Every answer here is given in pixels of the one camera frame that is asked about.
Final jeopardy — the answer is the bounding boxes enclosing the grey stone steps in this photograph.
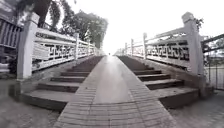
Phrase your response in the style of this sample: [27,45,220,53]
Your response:
[19,55,105,113]
[117,55,201,110]

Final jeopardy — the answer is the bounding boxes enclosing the grey pavement ground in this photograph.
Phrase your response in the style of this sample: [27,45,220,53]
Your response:
[0,78,224,128]

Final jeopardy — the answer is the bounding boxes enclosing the group of trees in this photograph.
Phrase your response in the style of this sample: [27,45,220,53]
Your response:
[13,0,110,50]

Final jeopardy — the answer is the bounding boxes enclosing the grey paved ramp path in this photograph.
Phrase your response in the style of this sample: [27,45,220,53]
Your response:
[52,55,179,128]

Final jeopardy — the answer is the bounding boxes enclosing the dark metal fence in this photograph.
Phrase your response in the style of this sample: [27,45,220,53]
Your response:
[200,33,224,91]

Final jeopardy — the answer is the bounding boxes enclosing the building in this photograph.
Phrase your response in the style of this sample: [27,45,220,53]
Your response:
[0,0,26,73]

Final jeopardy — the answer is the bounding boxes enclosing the white carved stone railing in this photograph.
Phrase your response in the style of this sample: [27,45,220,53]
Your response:
[16,12,105,81]
[114,11,205,77]

